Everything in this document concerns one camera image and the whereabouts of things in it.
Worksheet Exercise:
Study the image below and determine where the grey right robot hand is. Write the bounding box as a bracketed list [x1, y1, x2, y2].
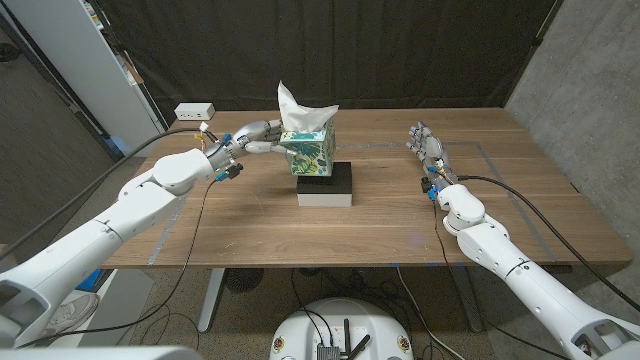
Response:
[405, 121, 454, 182]

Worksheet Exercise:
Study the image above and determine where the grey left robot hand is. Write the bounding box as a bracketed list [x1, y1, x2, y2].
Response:
[223, 118, 300, 159]

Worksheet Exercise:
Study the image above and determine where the white tissue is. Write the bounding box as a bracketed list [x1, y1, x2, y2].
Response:
[277, 80, 340, 134]

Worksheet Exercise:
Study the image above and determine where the teal floral tissue box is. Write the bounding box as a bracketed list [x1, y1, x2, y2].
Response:
[279, 118, 337, 177]

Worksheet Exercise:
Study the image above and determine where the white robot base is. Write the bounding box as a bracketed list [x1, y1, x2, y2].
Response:
[269, 297, 415, 360]

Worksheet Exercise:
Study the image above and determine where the blue box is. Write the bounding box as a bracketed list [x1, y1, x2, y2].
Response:
[74, 268, 104, 293]

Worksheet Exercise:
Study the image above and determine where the white power strip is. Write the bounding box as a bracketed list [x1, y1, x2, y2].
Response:
[173, 102, 216, 122]

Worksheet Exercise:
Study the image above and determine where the black and white block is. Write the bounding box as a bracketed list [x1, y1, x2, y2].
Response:
[296, 161, 354, 208]

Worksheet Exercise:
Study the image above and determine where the black backdrop curtain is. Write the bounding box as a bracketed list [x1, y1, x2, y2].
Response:
[94, 0, 559, 126]

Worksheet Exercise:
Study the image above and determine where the black round fan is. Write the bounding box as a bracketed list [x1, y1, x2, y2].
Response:
[223, 268, 265, 294]

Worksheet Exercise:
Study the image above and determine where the dark grey table leg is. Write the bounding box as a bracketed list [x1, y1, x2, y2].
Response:
[449, 264, 485, 334]

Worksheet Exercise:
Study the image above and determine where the white table leg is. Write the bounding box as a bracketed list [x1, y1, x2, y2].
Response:
[197, 268, 226, 334]

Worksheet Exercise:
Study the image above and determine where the white tall cabinet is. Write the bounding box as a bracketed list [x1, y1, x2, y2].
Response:
[2, 0, 169, 159]

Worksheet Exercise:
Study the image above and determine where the grey sneaker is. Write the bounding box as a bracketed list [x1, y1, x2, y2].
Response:
[42, 291, 101, 337]

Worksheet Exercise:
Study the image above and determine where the white robot torso cover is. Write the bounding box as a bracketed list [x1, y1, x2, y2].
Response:
[0, 345, 204, 360]

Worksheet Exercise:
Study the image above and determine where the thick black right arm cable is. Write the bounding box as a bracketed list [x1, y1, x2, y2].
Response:
[455, 173, 640, 314]

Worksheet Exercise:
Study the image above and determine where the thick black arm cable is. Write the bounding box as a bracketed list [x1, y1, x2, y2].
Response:
[0, 127, 206, 264]
[455, 173, 640, 314]

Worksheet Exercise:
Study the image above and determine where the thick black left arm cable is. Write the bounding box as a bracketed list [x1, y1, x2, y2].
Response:
[0, 127, 206, 264]

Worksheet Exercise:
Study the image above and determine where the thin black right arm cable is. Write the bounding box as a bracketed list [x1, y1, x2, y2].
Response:
[432, 197, 571, 360]

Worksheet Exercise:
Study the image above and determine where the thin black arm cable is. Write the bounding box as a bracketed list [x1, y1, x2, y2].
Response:
[432, 197, 571, 360]
[17, 174, 224, 349]

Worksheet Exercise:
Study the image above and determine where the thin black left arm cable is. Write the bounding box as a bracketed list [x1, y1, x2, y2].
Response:
[17, 174, 224, 349]

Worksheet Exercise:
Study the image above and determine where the white floor cable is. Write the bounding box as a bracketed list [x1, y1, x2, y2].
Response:
[396, 265, 469, 360]

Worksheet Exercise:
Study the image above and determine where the thin black floor cable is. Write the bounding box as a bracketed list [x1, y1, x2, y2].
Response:
[289, 268, 335, 347]

